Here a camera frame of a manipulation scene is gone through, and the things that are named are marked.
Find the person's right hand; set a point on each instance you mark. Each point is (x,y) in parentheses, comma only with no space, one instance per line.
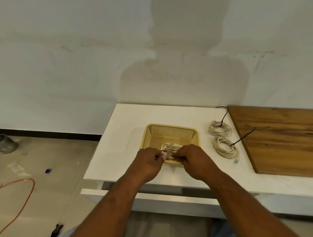
(196,162)

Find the person's left hand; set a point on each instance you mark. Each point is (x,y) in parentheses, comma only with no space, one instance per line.
(144,166)

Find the person's right thumb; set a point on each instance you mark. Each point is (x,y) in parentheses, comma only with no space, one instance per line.
(181,160)

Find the person's left thumb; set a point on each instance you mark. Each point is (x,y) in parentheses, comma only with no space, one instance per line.
(160,158)

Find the person's left forearm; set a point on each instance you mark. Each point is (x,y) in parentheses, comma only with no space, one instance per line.
(110,207)

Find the person's right forearm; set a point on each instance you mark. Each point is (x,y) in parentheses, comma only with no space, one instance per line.
(244,207)

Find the yellow perforated plastic basket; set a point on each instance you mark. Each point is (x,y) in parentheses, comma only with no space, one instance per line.
(171,133)

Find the white table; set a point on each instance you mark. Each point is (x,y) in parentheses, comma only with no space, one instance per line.
(122,136)

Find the black twist tie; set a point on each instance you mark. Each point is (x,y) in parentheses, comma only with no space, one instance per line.
(226,114)
(244,136)

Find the person's right leg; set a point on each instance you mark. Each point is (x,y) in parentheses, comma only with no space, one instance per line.
(221,230)

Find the brown wooden board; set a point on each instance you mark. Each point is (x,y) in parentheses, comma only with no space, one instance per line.
(276,139)

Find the blue bottle cap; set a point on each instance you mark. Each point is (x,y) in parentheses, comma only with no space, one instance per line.
(48,171)

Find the black skirting board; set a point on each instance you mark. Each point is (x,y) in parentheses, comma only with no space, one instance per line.
(49,135)

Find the black tool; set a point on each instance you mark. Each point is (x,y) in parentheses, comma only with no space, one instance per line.
(57,229)

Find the clear plastic bag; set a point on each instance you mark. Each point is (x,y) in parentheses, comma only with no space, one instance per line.
(18,169)

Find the grey metal can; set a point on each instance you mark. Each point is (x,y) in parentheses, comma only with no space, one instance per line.
(7,144)

